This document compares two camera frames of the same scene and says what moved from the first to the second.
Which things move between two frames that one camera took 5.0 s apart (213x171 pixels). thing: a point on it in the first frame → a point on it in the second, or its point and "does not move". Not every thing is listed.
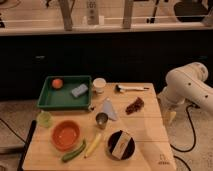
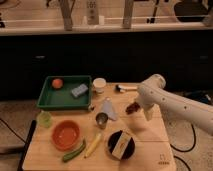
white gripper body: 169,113 → 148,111
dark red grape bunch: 136,106 does not move
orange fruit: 57,83 does not move
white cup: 99,84 does not move
